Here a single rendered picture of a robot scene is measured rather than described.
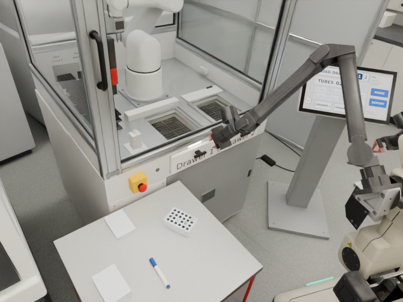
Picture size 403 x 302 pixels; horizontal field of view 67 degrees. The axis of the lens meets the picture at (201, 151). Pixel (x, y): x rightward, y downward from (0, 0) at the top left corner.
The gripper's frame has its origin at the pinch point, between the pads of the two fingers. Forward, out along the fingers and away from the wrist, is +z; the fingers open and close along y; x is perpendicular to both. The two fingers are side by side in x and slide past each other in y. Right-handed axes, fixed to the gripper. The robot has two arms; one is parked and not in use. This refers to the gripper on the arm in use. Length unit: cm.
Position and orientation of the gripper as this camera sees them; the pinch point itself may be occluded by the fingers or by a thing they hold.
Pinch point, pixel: (211, 143)
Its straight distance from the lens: 142.0
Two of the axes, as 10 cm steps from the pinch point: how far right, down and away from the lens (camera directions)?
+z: -4.4, 3.1, 8.4
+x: -7.8, 3.2, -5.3
